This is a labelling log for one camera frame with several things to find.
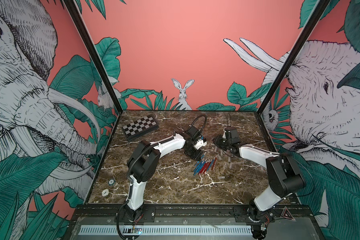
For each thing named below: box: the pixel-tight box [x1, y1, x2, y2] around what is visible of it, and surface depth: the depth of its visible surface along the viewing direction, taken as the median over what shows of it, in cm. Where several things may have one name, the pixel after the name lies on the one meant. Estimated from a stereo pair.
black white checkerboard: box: [121, 114, 159, 141], surface depth 107 cm
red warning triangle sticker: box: [280, 206, 297, 222], surface depth 76 cm
